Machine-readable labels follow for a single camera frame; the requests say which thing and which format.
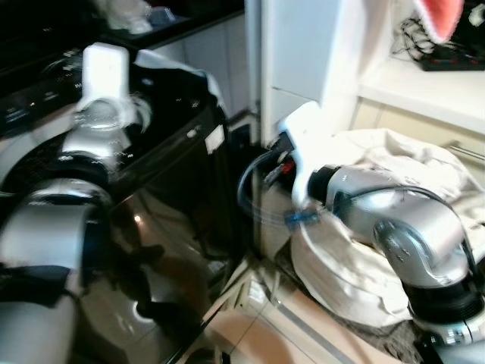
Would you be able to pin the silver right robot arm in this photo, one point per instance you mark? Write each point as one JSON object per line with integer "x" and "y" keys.
{"x": 409, "y": 227}

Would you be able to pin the white crumpled bag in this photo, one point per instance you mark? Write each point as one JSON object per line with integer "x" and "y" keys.
{"x": 125, "y": 14}

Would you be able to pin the black top-load washing machine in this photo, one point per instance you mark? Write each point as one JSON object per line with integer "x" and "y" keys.
{"x": 174, "y": 197}

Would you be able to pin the dark counter top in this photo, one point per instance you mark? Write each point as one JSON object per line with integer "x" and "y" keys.
{"x": 201, "y": 23}

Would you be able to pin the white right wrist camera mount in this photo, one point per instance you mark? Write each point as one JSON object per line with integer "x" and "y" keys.
{"x": 307, "y": 144}

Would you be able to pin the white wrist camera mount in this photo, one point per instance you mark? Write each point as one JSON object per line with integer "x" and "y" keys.
{"x": 106, "y": 72}
{"x": 307, "y": 144}

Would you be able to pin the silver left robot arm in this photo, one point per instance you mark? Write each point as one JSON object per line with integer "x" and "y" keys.
{"x": 45, "y": 227}

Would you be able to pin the black power strip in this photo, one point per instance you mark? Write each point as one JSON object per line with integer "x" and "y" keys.
{"x": 455, "y": 61}

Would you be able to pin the pink red cloth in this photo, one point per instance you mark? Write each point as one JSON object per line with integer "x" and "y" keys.
{"x": 441, "y": 15}

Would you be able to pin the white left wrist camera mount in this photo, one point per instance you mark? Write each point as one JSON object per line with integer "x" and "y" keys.
{"x": 106, "y": 72}

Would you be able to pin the white cloth in washer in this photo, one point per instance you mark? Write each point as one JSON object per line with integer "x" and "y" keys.
{"x": 176, "y": 65}

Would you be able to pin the white shelf cabinet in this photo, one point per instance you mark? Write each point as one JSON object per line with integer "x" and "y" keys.
{"x": 303, "y": 45}

